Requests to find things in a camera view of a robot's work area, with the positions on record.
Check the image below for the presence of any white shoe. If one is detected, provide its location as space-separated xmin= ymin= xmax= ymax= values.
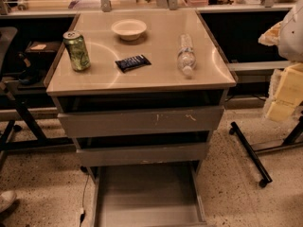
xmin=0 ymin=190 xmax=17 ymax=213

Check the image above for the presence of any grey open bottom drawer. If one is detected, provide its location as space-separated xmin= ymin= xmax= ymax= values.
xmin=91 ymin=163 xmax=207 ymax=227

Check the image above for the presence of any dark box on shelf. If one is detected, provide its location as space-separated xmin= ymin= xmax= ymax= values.
xmin=25 ymin=41 xmax=62 ymax=68

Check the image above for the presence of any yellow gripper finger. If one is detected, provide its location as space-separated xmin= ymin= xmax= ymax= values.
xmin=264 ymin=62 xmax=303 ymax=122

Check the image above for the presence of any dark blue snack bar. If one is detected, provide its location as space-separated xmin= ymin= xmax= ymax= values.
xmin=116 ymin=55 xmax=151 ymax=73

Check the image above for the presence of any black floor cable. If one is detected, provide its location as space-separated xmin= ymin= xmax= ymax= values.
xmin=79 ymin=173 xmax=91 ymax=227

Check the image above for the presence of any grey middle drawer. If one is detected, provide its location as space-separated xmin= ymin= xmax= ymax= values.
xmin=77 ymin=143 xmax=209 ymax=166

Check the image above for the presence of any grey top drawer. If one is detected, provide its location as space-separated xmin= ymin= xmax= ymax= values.
xmin=59 ymin=106 xmax=224 ymax=138

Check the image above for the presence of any black wheeled stand leg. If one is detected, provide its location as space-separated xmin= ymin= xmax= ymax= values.
xmin=229 ymin=122 xmax=273 ymax=188

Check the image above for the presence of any black office chair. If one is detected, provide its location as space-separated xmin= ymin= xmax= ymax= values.
xmin=0 ymin=26 xmax=47 ymax=166

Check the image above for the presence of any white paper bowl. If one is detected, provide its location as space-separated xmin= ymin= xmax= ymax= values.
xmin=111 ymin=19 xmax=147 ymax=41

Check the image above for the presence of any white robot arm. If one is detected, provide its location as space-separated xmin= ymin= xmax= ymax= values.
xmin=258 ymin=0 xmax=303 ymax=122

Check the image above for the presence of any grey drawer cabinet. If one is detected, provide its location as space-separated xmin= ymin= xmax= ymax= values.
xmin=46 ymin=9 xmax=236 ymax=178

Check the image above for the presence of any clear plastic water bottle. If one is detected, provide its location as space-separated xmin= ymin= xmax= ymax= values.
xmin=177 ymin=34 xmax=196 ymax=78

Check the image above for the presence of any green soda can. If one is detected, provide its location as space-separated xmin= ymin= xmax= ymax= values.
xmin=63 ymin=30 xmax=90 ymax=71

